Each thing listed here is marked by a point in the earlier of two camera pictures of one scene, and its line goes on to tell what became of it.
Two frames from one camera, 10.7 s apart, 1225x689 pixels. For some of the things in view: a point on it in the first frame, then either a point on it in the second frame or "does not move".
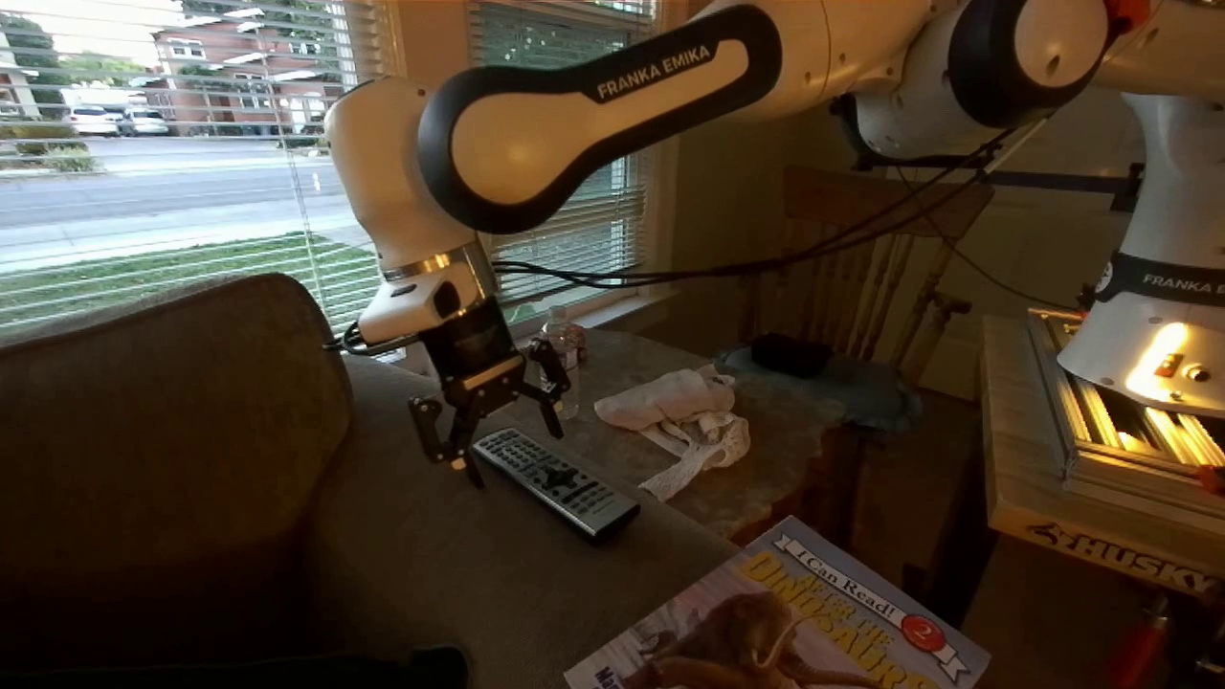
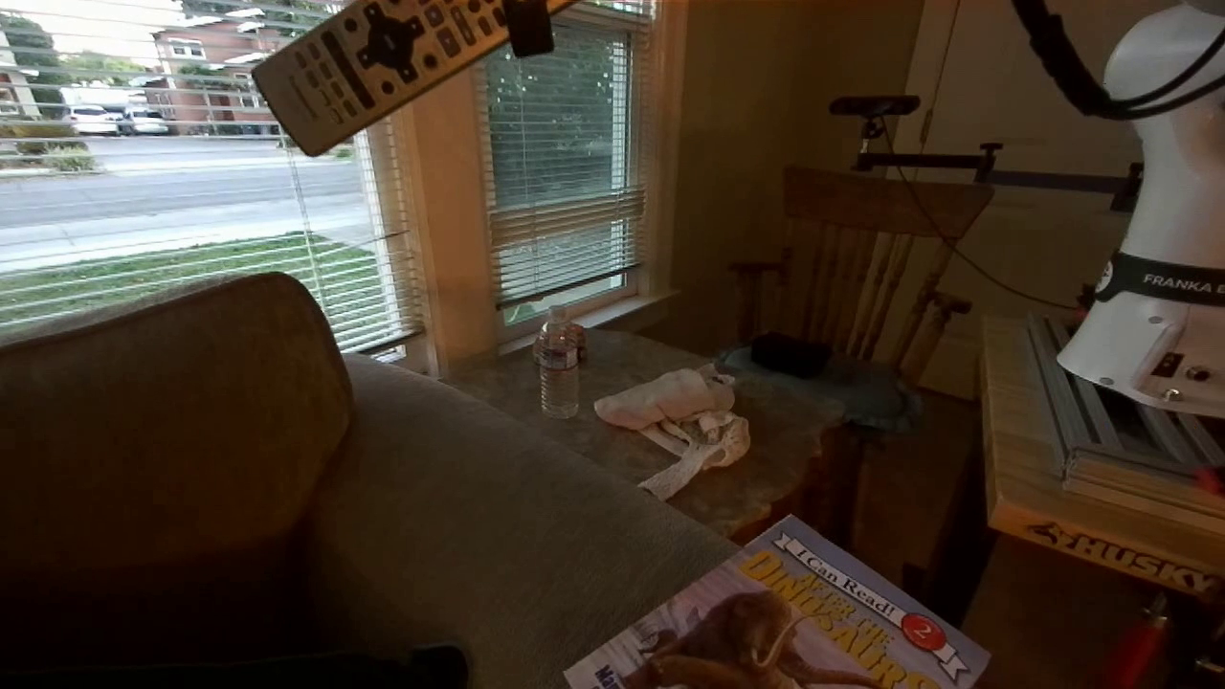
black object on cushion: (788, 352) does not move
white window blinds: (170, 144) does not move
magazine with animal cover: (792, 609) does not move
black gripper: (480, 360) to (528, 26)
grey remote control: (543, 482) to (376, 59)
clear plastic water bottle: (563, 340) does not move
